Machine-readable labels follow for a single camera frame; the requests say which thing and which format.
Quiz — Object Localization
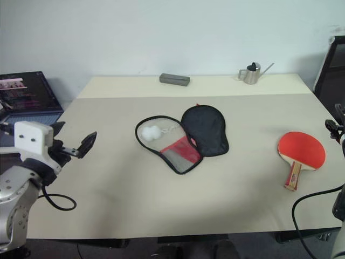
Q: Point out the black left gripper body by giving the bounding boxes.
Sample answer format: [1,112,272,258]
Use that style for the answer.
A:
[47,139,81,171]

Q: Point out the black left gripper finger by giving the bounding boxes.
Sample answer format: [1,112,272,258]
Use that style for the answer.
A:
[52,121,66,139]
[72,131,98,160]

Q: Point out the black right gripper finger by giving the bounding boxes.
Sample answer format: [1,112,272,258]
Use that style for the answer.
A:
[325,119,341,139]
[335,103,345,124]

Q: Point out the red table tennis paddle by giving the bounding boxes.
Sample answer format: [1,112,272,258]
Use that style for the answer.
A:
[276,131,327,192]

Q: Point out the black and red paddle case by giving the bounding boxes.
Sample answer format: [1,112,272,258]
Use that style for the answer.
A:
[134,103,230,176]

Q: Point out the black office chair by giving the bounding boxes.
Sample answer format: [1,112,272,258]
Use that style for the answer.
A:
[313,35,345,120]

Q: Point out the open laptop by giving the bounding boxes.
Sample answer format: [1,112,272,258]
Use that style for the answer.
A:
[0,71,65,148]

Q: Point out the small metal watering can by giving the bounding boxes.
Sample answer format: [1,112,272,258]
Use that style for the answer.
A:
[237,62,275,85]

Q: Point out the grey rectangular block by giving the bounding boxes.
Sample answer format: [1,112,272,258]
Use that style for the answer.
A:
[159,73,191,88]

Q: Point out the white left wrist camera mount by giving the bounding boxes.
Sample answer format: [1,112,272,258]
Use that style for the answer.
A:
[14,121,54,156]

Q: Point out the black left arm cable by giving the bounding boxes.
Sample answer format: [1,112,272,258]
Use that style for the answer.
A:
[0,121,78,211]

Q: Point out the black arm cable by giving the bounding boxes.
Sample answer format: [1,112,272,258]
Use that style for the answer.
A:
[292,185,345,259]
[0,121,78,211]

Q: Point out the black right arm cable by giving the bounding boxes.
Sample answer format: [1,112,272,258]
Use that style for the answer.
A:
[292,185,345,259]

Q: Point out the black table frame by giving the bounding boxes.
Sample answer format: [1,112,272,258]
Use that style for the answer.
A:
[77,228,334,249]

